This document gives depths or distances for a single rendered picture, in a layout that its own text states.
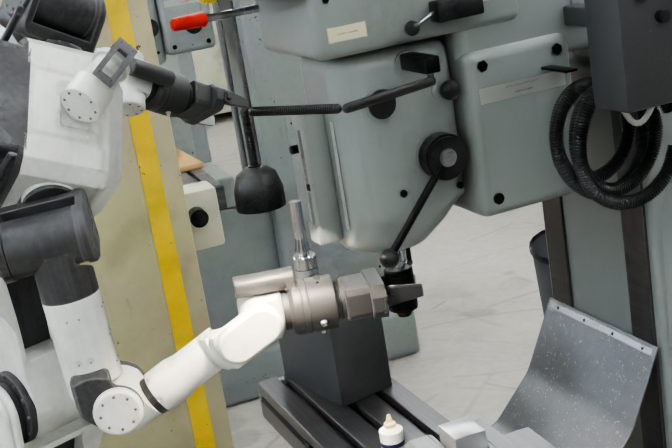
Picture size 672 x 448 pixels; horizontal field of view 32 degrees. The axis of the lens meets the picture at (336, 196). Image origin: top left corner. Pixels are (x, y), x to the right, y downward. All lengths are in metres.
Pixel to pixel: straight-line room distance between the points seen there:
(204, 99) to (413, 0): 0.78
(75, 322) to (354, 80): 0.56
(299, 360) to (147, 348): 1.32
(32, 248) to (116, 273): 1.75
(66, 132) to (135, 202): 1.63
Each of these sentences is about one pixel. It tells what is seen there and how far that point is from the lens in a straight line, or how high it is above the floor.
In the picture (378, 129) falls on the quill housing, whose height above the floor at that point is 1.51.
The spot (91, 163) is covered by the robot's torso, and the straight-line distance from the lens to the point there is 1.90.
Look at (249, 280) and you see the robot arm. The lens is 1.86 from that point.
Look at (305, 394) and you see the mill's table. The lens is 2.38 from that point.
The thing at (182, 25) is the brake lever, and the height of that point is 1.70.
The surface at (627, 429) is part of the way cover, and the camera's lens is 2.04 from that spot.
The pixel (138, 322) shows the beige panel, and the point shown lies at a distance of 3.62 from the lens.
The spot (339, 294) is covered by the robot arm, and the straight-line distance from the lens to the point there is 1.87.
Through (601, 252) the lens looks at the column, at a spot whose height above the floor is 1.19.
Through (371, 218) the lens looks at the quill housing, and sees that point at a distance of 1.76.
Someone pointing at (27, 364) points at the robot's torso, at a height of 1.11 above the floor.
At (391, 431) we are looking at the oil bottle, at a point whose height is 0.99.
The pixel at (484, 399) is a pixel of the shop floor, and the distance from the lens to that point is 4.35.
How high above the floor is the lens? 1.87
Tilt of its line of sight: 15 degrees down
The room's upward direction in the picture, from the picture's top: 9 degrees counter-clockwise
